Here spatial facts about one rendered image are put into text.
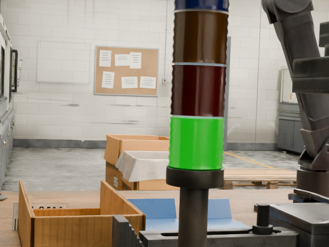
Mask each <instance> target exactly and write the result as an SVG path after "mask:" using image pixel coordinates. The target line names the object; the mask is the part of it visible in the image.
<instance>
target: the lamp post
mask: <svg viewBox="0 0 329 247"><path fill-rule="evenodd" d="M166 184H168V185H170V186H174V187H180V201H179V227H178V247H207V226H208V202H209V189H213V188H219V187H222V186H223V185H224V168H221V169H213V170H194V169H182V168H175V167H171V166H167V167H166Z"/></svg>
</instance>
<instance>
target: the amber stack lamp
mask: <svg viewBox="0 0 329 247"><path fill-rule="evenodd" d="M173 15H174V20H173V24H174V27H173V38H172V39H173V45H172V49H173V52H172V63H173V64H183V65H207V66H222V65H227V61H226V60H227V50H228V47H227V42H228V25H229V22H228V18H229V15H228V14H225V13H220V12H211V11H181V12H175V13H173Z"/></svg>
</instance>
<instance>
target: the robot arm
mask: <svg viewBox="0 0 329 247"><path fill-rule="evenodd" d="M261 5H262V8H263V10H264V12H265V13H266V15H267V18H268V21H269V24H270V25H271V24H273V25H274V29H275V32H276V35H277V38H278V39H279V41H280V43H281V46H282V50H283V53H284V56H285V59H286V63H287V66H288V70H289V73H290V77H291V80H292V79H293V60H294V59H300V58H312V57H321V56H320V52H319V48H318V45H317V41H316V37H315V32H314V22H313V18H312V15H311V11H313V10H314V7H313V3H312V0H261ZM295 94H296V98H297V101H298V105H299V109H300V118H301V122H302V126H303V128H302V129H300V133H301V136H302V139H303V143H304V147H305V149H304V151H303V152H302V154H301V155H300V157H299V159H298V164H299V165H301V166H300V168H297V175H296V189H301V190H305V191H309V192H313V193H316V194H320V195H323V196H326V197H329V94H311V93H295Z"/></svg>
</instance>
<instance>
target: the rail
mask: <svg viewBox="0 0 329 247"><path fill-rule="evenodd" d="M310 199H314V200H316V201H319V202H326V203H329V197H326V196H323V195H320V194H316V193H310Z"/></svg>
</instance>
